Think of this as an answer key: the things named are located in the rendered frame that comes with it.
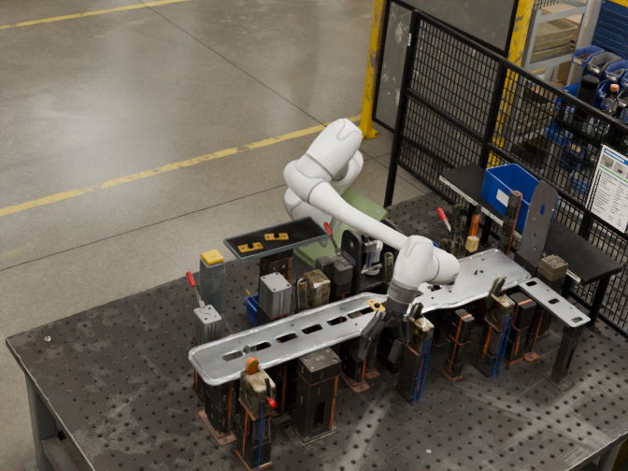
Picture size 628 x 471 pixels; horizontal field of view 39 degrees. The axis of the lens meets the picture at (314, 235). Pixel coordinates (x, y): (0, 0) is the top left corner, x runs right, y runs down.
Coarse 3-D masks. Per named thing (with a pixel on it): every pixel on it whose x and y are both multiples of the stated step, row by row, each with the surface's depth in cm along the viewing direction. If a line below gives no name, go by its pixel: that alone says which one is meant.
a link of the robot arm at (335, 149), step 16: (336, 128) 313; (352, 128) 314; (320, 144) 313; (336, 144) 311; (352, 144) 313; (320, 160) 311; (336, 160) 312; (352, 160) 369; (336, 176) 356; (352, 176) 368; (336, 192) 374
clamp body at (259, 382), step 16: (240, 384) 279; (256, 384) 273; (272, 384) 273; (240, 400) 283; (256, 400) 272; (240, 416) 287; (256, 416) 276; (240, 432) 289; (256, 432) 283; (240, 448) 292; (256, 448) 285; (256, 464) 290; (272, 464) 293
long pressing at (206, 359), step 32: (480, 256) 352; (448, 288) 332; (480, 288) 334; (288, 320) 309; (320, 320) 311; (352, 320) 312; (192, 352) 291; (224, 352) 293; (256, 352) 294; (288, 352) 295
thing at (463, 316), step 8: (456, 312) 322; (464, 312) 323; (456, 320) 323; (464, 320) 319; (472, 320) 319; (456, 328) 324; (464, 328) 320; (456, 336) 325; (464, 336) 322; (456, 344) 327; (464, 344) 324; (448, 352) 333; (456, 352) 328; (448, 360) 333; (456, 360) 329; (448, 368) 334; (456, 368) 331; (448, 376) 335; (456, 376) 334
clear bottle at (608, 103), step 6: (612, 84) 345; (612, 90) 344; (606, 96) 347; (612, 96) 345; (606, 102) 347; (612, 102) 346; (618, 102) 348; (600, 108) 350; (606, 108) 347; (612, 108) 347; (612, 114) 348; (600, 126) 352; (606, 126) 351; (600, 132) 353; (606, 132) 352
